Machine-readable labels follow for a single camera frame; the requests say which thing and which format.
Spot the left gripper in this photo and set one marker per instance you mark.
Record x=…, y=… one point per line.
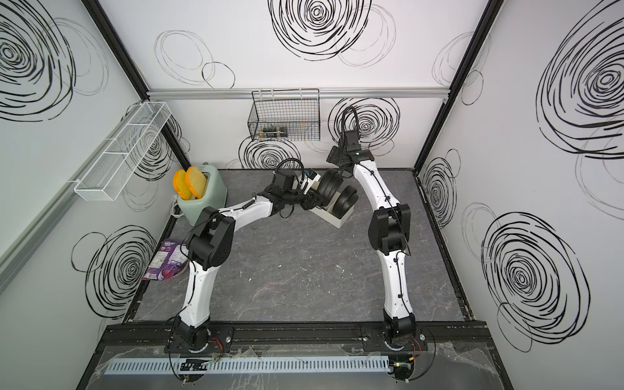
x=309, y=199

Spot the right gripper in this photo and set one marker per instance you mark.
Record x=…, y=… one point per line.
x=339, y=156

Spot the mint green toaster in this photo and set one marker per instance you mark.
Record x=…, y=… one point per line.
x=215, y=195

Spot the items in wire basket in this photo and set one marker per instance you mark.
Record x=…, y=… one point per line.
x=273, y=132

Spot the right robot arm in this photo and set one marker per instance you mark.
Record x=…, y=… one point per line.
x=388, y=235

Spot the left toast slice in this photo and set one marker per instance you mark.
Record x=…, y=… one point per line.
x=180, y=186

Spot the white wire wall shelf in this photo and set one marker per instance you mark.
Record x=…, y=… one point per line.
x=137, y=148

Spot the right toast slice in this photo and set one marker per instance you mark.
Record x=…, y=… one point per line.
x=195, y=181

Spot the toast slice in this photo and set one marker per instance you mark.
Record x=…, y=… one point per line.
x=195, y=181
x=180, y=186

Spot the cream compartment storage tray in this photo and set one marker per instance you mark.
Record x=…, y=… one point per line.
x=327, y=213

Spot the black wire wall basket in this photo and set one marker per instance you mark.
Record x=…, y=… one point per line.
x=297, y=109

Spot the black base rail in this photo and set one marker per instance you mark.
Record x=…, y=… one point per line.
x=222, y=336

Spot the purple snack packet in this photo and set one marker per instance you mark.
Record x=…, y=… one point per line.
x=169, y=261

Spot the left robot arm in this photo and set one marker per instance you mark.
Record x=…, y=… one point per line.
x=210, y=243

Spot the grey slotted cable duct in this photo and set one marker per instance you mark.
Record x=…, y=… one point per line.
x=250, y=365

